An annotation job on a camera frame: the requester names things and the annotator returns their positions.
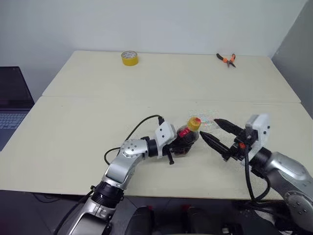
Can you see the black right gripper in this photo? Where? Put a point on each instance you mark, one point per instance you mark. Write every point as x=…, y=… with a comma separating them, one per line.
x=240, y=149

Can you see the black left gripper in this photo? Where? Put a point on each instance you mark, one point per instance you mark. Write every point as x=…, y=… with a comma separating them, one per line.
x=171, y=153

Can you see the dark drink bottle yellow cap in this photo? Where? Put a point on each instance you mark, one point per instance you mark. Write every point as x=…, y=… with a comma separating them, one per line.
x=194, y=124

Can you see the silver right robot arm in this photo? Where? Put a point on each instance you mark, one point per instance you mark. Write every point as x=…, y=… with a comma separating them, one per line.
x=288, y=171

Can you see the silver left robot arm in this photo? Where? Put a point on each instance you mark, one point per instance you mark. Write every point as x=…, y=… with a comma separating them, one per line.
x=127, y=149

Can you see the clear plastic bag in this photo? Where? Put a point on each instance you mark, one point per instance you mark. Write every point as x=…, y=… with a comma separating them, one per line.
x=208, y=121

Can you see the yellow tape roll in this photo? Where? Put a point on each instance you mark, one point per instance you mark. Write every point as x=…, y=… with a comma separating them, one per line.
x=130, y=61

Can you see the dark laptop computer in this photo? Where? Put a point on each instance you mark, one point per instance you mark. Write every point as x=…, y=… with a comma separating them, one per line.
x=12, y=98

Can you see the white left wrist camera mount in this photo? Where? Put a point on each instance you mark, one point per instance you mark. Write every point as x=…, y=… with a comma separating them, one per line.
x=163, y=133

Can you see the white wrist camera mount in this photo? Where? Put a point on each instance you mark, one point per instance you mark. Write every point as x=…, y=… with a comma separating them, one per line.
x=262, y=132
x=163, y=133

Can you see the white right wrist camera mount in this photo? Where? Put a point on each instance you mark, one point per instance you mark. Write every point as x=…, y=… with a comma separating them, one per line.
x=262, y=132

